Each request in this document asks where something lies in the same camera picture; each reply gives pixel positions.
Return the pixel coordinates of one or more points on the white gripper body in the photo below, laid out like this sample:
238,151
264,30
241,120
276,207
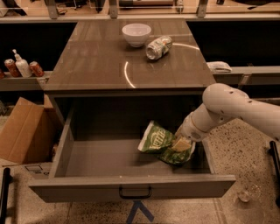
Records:
191,130

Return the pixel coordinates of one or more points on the green jalapeno chip bag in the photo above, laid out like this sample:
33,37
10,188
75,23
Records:
157,140

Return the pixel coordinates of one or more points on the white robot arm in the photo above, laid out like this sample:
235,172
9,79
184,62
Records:
221,104

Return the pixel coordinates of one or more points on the grey open drawer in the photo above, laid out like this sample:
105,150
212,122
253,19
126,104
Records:
98,153

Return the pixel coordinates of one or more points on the grey cabinet counter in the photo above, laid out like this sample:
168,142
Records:
97,60

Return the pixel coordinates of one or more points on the folded white cloth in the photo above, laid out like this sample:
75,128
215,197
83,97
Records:
219,67

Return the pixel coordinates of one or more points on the grey side shelf right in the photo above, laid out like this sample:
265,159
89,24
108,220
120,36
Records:
250,75

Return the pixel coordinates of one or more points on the grey side shelf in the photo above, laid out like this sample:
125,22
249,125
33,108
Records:
9,83
250,75

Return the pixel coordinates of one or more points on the clear plastic cup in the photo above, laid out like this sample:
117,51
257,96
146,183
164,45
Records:
249,193

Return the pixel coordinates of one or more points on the black bar right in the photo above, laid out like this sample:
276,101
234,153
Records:
276,160

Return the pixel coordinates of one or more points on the black bar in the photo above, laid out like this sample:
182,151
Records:
4,194
276,160

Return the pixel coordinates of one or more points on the white ceramic bowl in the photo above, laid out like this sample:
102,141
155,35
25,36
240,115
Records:
136,34

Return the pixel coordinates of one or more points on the brown cardboard box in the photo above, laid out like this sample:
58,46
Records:
29,134

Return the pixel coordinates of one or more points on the grey side shelf left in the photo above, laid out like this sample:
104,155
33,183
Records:
9,83

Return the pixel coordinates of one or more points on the red soda can right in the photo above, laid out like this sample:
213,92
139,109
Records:
36,69

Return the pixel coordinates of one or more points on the red soda can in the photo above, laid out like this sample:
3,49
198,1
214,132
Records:
11,66
36,69

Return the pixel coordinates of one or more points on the white pump bottle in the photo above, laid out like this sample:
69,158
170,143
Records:
22,65

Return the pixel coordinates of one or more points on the black bar left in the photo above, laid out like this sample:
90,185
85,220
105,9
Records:
4,194

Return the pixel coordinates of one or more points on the red soda can left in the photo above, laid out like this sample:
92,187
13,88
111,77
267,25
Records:
11,66

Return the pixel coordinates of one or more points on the black drawer handle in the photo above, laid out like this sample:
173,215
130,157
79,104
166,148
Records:
135,193

